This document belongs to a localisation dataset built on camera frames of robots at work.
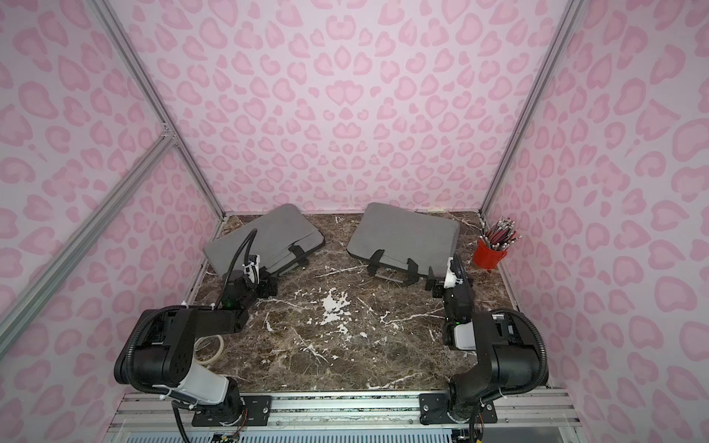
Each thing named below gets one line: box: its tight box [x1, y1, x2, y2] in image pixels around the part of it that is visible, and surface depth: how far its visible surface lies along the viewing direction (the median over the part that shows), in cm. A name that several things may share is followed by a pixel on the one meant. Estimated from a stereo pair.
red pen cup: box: [472, 239, 508, 270], surface depth 99 cm
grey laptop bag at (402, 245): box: [347, 203, 461, 286], surface depth 108 cm
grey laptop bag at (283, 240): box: [203, 203, 325, 276], surface depth 109 cm
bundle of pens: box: [479, 215, 523, 252], surface depth 94 cm
